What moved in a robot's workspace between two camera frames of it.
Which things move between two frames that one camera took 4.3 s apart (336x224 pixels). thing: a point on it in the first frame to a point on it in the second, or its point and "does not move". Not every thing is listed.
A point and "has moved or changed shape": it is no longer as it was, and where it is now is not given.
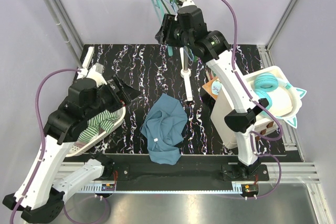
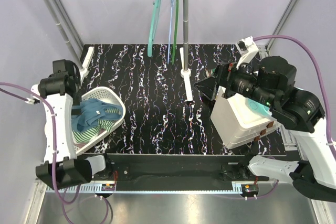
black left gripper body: [109, 97] to [77, 97]
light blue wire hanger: [189, 56] to [171, 2]
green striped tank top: [106, 120] does not move
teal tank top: [163, 127] has moved or changed shape
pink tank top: [80, 144] does not move
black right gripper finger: [159, 36] to [208, 87]
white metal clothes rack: [83, 54] does not move
